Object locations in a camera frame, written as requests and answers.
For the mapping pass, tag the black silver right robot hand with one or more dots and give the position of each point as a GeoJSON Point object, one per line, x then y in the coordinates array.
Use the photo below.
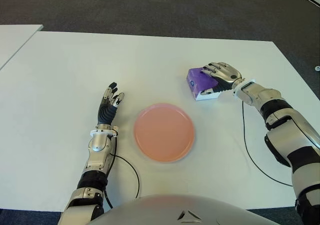
{"type": "Point", "coordinates": [226, 72]}

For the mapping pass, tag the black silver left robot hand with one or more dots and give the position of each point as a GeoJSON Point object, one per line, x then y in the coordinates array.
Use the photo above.
{"type": "Point", "coordinates": [106, 113]}

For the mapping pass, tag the purple tissue paper pack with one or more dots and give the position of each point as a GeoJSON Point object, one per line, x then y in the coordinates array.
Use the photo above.
{"type": "Point", "coordinates": [197, 81]}

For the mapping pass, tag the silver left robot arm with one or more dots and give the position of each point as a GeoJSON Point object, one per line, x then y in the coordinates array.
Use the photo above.
{"type": "Point", "coordinates": [96, 145]}

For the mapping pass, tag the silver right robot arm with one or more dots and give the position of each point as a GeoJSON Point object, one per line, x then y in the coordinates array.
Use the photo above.
{"type": "Point", "coordinates": [275, 105]}

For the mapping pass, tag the round pink plate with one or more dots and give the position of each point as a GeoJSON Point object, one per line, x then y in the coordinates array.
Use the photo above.
{"type": "Point", "coordinates": [162, 135]}

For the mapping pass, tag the small white floor fitting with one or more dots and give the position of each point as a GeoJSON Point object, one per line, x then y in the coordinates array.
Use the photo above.
{"type": "Point", "coordinates": [317, 68]}

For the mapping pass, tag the silver robot torso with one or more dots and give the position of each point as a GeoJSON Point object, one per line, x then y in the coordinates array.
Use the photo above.
{"type": "Point", "coordinates": [160, 210]}

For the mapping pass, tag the white rectangular table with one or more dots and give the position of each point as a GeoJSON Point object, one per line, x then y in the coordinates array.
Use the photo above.
{"type": "Point", "coordinates": [12, 42]}

